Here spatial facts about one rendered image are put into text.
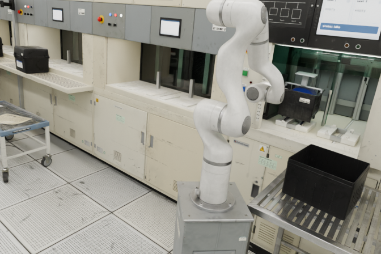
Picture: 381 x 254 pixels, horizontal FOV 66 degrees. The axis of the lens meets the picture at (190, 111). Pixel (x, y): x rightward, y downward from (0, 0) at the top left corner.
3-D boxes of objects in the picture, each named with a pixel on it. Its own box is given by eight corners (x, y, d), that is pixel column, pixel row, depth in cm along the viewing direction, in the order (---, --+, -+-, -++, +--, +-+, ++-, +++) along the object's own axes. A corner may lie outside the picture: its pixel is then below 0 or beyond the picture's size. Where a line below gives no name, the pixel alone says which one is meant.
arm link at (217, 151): (221, 169, 111) (230, 109, 104) (184, 153, 122) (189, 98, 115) (237, 159, 121) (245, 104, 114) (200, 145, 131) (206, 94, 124)
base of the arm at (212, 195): (193, 212, 114) (198, 170, 109) (187, 186, 132) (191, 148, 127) (240, 212, 117) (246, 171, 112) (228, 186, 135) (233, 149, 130)
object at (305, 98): (273, 118, 195) (282, 72, 184) (283, 111, 211) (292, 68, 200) (310, 129, 183) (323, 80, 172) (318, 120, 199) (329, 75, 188)
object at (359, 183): (304, 173, 155) (310, 143, 150) (361, 196, 138) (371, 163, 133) (280, 191, 135) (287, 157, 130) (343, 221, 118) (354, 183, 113)
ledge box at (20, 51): (12, 69, 319) (10, 45, 312) (39, 67, 340) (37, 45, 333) (24, 73, 301) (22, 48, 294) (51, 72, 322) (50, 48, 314)
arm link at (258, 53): (288, 37, 117) (287, 98, 135) (252, 33, 126) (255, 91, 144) (279, 46, 112) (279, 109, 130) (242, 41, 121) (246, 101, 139)
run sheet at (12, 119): (-15, 120, 263) (-16, 118, 263) (7, 113, 285) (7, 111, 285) (13, 126, 256) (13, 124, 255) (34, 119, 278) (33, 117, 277)
